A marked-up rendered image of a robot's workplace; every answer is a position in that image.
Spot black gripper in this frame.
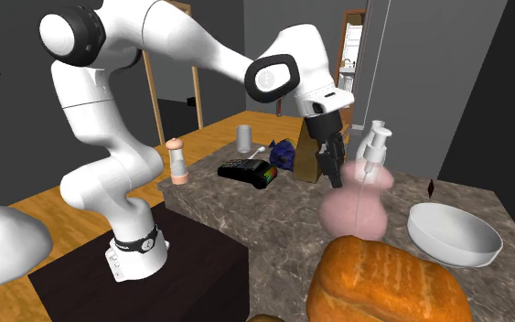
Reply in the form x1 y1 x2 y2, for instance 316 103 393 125
304 110 346 188

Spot brown wooden knife block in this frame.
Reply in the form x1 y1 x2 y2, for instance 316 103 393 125
292 119 326 185

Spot blue toy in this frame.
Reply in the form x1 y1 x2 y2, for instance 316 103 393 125
268 137 298 173

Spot pink soap dispenser bottle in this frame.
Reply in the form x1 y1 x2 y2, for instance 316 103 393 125
319 119 395 242

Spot white spoon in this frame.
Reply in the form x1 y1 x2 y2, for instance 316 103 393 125
245 145 267 161

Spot black card terminal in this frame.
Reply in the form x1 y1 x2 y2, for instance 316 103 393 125
217 157 279 190

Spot grey cup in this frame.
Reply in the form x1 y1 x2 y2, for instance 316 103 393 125
235 124 252 154

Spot brown doorway with white room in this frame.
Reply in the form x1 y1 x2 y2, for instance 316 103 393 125
336 7 369 127

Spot orange bread loaf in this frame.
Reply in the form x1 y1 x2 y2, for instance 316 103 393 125
305 234 475 322

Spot white bowl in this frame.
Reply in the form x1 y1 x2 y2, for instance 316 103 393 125
406 202 505 269

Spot pink clear pepper mill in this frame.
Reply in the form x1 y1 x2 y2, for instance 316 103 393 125
165 136 190 187

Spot dark robot stand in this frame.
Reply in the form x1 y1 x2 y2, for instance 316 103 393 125
27 205 252 322

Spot white rounded object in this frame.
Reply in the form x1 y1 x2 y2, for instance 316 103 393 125
0 205 55 289

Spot wooden door frame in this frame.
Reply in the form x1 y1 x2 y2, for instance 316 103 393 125
142 0 205 146

